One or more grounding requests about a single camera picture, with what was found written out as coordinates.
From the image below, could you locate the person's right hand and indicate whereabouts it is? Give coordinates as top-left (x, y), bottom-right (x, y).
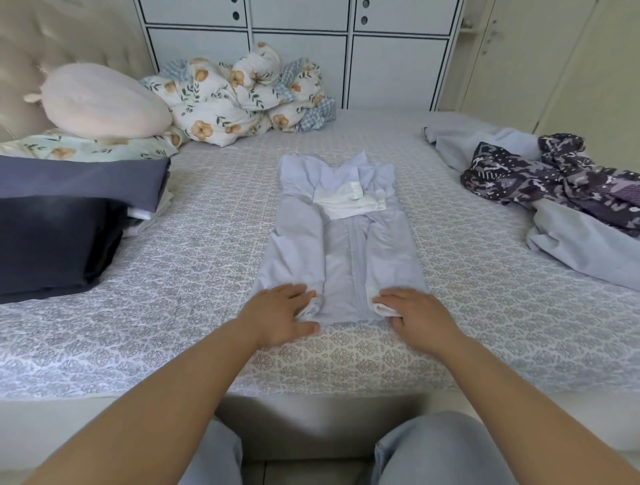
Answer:
top-left (373, 286), bottom-right (467, 361)

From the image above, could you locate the white printed t-shirt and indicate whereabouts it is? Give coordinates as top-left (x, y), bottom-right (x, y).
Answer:
top-left (122, 190), bottom-right (176, 239)

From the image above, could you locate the person's right forearm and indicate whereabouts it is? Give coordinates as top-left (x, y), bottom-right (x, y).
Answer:
top-left (440, 334), bottom-right (640, 485)

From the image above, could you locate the pink plush pillow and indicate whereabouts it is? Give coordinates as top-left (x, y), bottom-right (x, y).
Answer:
top-left (24, 63), bottom-right (176, 140)

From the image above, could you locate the white wardrobe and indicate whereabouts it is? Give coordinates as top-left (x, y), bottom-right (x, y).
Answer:
top-left (132, 0), bottom-right (469, 113)

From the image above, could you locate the beige tufted headboard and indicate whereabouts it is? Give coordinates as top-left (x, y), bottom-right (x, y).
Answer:
top-left (0, 0), bottom-right (156, 141)

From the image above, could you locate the white door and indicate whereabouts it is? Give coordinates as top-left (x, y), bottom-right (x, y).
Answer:
top-left (440, 0), bottom-right (640, 171)

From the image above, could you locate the floral pillow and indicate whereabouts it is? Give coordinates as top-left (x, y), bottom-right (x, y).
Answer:
top-left (0, 128), bottom-right (186, 163)

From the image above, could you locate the light lavender sunscreen jacket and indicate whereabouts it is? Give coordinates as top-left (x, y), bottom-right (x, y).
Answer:
top-left (254, 151), bottom-right (429, 325)

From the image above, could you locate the person's left hand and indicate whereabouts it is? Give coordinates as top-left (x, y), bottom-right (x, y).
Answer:
top-left (235, 282), bottom-right (322, 351)

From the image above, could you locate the person's left forearm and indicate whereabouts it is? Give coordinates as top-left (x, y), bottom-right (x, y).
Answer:
top-left (20, 324), bottom-right (266, 485)

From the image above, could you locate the bed with grey patterned sheet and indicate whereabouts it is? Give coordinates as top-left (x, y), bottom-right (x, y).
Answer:
top-left (0, 108), bottom-right (640, 471)

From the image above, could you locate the dark purple patterned garment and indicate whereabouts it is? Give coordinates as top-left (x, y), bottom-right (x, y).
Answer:
top-left (460, 133), bottom-right (640, 239)

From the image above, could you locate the grey printed t-shirt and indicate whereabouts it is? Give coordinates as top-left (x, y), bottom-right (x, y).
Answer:
top-left (0, 154), bottom-right (171, 213)

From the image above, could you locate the floral bunched quilt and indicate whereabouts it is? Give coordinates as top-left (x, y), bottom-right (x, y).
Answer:
top-left (278, 58), bottom-right (338, 133)

